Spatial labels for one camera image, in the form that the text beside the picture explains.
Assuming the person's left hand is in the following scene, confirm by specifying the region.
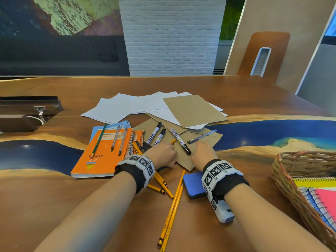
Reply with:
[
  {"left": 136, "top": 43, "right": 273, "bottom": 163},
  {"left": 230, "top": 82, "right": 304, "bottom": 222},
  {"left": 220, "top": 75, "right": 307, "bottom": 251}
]
[{"left": 143, "top": 142, "right": 179, "bottom": 170}]

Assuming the person's right hand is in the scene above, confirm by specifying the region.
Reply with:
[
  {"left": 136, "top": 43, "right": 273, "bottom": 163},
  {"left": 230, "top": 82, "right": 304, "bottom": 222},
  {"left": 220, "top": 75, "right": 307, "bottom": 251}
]
[{"left": 190, "top": 140, "right": 218, "bottom": 172}]

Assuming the brown kraft paper sheet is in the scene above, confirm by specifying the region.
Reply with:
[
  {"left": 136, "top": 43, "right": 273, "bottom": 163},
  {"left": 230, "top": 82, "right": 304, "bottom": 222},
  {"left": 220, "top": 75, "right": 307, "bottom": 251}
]
[
  {"left": 162, "top": 94, "right": 228, "bottom": 128},
  {"left": 132, "top": 118, "right": 223, "bottom": 172}
]

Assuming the grey clear pen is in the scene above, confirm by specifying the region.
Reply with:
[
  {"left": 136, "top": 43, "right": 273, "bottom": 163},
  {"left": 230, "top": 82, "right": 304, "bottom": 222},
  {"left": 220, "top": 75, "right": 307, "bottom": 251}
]
[{"left": 187, "top": 129, "right": 218, "bottom": 145}]

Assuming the blue eraser block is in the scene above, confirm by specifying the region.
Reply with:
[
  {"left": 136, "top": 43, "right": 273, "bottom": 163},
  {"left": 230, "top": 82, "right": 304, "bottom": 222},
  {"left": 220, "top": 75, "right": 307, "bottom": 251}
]
[{"left": 183, "top": 171, "right": 208, "bottom": 200}]

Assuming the white paper sheet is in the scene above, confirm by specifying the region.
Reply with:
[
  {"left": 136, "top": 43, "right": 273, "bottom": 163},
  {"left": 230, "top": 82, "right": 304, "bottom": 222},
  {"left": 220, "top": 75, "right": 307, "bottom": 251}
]
[
  {"left": 147, "top": 102, "right": 228, "bottom": 130},
  {"left": 80, "top": 93, "right": 132, "bottom": 125},
  {"left": 128, "top": 91, "right": 194, "bottom": 114}
]

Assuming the bunch of yellow pencils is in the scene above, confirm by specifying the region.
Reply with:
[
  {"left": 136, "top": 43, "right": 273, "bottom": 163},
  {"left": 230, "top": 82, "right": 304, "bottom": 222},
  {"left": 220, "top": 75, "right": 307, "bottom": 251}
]
[{"left": 131, "top": 140, "right": 186, "bottom": 252}]

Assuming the green pencil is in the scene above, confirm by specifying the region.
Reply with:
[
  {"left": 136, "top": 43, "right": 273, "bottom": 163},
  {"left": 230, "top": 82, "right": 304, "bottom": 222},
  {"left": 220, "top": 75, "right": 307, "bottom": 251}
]
[{"left": 90, "top": 122, "right": 108, "bottom": 156}]

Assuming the woven wicker basket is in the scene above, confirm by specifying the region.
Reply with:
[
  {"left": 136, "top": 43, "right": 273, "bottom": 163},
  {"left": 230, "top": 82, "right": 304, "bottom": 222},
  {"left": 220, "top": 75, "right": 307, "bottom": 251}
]
[{"left": 271, "top": 150, "right": 336, "bottom": 251}]

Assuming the yellow notebook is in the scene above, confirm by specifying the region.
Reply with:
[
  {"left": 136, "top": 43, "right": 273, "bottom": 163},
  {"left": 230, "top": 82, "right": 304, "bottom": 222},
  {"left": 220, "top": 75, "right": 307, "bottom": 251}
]
[{"left": 293, "top": 177, "right": 336, "bottom": 189}]

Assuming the pink spiral notebook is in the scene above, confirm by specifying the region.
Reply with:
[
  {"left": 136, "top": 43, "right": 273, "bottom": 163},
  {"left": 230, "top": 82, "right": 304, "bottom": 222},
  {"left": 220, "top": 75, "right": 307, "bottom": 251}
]
[{"left": 315, "top": 188, "right": 336, "bottom": 221}]

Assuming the person's left forearm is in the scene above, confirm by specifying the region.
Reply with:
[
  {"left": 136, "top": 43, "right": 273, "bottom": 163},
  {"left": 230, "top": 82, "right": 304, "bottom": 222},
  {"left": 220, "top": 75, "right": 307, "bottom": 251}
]
[{"left": 34, "top": 171, "right": 137, "bottom": 252}]

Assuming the person's right forearm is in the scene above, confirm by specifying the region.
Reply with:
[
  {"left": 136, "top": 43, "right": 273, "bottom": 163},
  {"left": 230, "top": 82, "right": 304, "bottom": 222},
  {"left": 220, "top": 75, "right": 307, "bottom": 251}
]
[{"left": 224, "top": 183, "right": 331, "bottom": 252}]

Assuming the black left wrist marker band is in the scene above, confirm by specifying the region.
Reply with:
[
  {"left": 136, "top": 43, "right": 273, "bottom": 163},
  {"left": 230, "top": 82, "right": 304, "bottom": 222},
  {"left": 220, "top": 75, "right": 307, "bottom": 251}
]
[{"left": 114, "top": 154, "right": 156, "bottom": 195}]

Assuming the black wrist marker band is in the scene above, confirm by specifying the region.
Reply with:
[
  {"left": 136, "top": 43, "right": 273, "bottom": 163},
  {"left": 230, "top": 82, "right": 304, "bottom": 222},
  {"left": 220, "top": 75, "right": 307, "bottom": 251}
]
[
  {"left": 201, "top": 159, "right": 250, "bottom": 201},
  {"left": 114, "top": 154, "right": 156, "bottom": 195}
]

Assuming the black right wrist marker band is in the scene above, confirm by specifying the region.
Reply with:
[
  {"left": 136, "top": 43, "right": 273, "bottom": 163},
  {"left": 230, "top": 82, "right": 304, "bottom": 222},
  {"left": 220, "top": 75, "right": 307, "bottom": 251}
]
[{"left": 201, "top": 159, "right": 250, "bottom": 201}]

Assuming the brown wooden chair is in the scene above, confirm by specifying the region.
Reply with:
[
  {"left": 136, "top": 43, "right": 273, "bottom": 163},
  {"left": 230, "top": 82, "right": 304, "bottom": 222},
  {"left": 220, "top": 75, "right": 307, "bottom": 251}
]
[{"left": 237, "top": 31, "right": 291, "bottom": 82}]

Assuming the dark sofa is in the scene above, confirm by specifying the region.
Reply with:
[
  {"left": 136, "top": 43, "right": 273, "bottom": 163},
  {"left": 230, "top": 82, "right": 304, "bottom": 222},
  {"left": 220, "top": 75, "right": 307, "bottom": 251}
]
[{"left": 0, "top": 35, "right": 131, "bottom": 76}]

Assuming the dark wooden box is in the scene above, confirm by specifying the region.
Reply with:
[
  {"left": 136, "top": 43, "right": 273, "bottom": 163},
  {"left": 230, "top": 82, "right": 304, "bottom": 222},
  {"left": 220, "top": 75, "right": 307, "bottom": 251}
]
[{"left": 0, "top": 96, "right": 64, "bottom": 133}]

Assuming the brown metal-framed board panel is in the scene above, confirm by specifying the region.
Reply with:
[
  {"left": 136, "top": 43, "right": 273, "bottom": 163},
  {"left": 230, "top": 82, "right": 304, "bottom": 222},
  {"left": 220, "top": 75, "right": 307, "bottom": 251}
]
[{"left": 223, "top": 0, "right": 336, "bottom": 93}]

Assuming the window with building view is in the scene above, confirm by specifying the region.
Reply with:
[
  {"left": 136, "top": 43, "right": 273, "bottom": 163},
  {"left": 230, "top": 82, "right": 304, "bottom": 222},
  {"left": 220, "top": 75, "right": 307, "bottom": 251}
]
[{"left": 321, "top": 13, "right": 336, "bottom": 46}]

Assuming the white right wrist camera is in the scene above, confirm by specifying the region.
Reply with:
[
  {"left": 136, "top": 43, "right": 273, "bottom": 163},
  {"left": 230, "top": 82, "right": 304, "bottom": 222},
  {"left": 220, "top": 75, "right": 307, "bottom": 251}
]
[{"left": 210, "top": 198, "right": 235, "bottom": 224}]

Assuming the green foliage wall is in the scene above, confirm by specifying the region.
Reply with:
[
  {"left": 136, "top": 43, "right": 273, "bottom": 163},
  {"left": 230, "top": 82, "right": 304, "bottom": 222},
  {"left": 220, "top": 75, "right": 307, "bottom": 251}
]
[{"left": 220, "top": 0, "right": 246, "bottom": 41}]

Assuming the large abstract wall painting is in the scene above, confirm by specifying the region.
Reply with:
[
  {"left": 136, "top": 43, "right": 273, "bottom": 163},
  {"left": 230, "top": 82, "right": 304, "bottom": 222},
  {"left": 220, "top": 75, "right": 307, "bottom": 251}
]
[{"left": 0, "top": 0, "right": 124, "bottom": 37}]

